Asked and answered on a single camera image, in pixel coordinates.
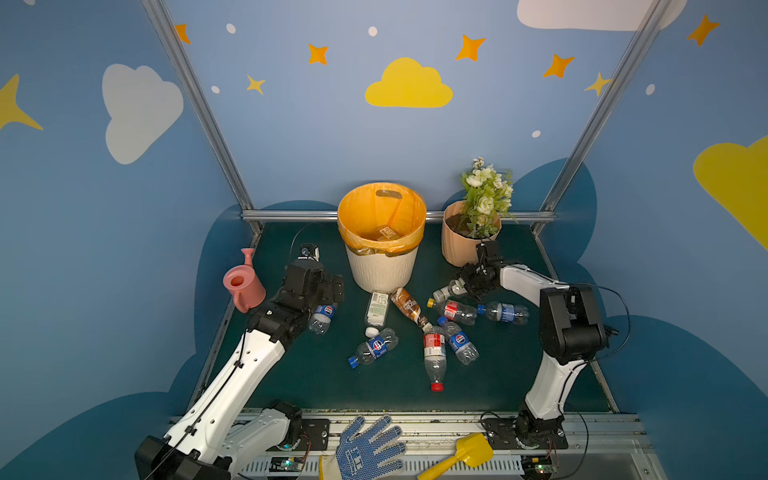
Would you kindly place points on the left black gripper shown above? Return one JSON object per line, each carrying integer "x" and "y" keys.
{"x": 327, "y": 291}

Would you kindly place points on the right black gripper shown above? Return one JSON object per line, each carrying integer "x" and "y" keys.
{"x": 470, "y": 282}

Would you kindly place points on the clear bottle white label top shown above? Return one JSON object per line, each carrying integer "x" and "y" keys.
{"x": 454, "y": 289}

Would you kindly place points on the green white label bottle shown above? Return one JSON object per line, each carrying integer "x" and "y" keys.
{"x": 375, "y": 317}

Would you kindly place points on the brown tea bottle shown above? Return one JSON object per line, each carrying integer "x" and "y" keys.
{"x": 409, "y": 307}

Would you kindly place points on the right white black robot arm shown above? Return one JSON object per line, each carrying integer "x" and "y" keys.
{"x": 571, "y": 330}

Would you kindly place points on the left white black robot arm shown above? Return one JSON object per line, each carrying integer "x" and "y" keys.
{"x": 204, "y": 443}

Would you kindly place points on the white ribbed waste bin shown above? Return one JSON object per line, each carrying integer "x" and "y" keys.
{"x": 379, "y": 272}

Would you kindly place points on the orange bin liner bag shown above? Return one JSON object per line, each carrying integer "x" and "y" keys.
{"x": 372, "y": 205}

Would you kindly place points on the peach ribbed flower pot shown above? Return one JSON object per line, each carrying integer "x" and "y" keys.
{"x": 459, "y": 246}

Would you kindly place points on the Pepsi bottle far left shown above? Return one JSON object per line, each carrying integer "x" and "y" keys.
{"x": 321, "y": 319}

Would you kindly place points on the Pepsi bottle right side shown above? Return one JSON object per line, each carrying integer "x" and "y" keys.
{"x": 504, "y": 312}

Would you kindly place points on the red label yellow cap bottle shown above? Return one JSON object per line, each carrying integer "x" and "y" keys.
{"x": 454, "y": 311}

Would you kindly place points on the pink watering can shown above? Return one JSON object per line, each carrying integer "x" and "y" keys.
{"x": 244, "y": 285}

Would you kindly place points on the Pepsi bottle centre right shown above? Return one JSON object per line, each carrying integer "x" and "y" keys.
{"x": 462, "y": 346}

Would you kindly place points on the artificial white flower plant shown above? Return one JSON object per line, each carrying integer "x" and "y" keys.
{"x": 487, "y": 199}

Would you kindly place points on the red label cola bottle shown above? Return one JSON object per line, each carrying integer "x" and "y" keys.
{"x": 435, "y": 359}

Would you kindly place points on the Pepsi bottle centre blue cap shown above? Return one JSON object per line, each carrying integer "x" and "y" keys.
{"x": 374, "y": 348}

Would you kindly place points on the yellow toy shovel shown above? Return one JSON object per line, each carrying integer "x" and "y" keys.
{"x": 472, "y": 450}

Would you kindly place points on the blue dotted work glove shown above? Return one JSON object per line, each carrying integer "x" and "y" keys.
{"x": 369, "y": 453}

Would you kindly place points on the left controller board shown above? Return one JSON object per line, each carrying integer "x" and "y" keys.
{"x": 291, "y": 465}

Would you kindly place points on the controller board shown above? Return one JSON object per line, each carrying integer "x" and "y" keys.
{"x": 291, "y": 465}
{"x": 537, "y": 468}

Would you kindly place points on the right controller board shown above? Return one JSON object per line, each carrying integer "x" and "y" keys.
{"x": 537, "y": 468}

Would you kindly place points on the aluminium frame rear bar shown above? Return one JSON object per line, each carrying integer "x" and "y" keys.
{"x": 263, "y": 215}

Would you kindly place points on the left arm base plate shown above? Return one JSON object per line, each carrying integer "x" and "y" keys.
{"x": 313, "y": 434}

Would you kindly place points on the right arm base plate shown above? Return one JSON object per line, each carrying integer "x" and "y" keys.
{"x": 523, "y": 431}

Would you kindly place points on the aluminium frame right post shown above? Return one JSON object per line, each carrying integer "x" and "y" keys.
{"x": 642, "y": 40}

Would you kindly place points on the aluminium frame post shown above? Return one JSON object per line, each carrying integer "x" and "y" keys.
{"x": 642, "y": 40}
{"x": 161, "y": 20}

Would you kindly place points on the aluminium frame left post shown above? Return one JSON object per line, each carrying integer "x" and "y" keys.
{"x": 161, "y": 20}

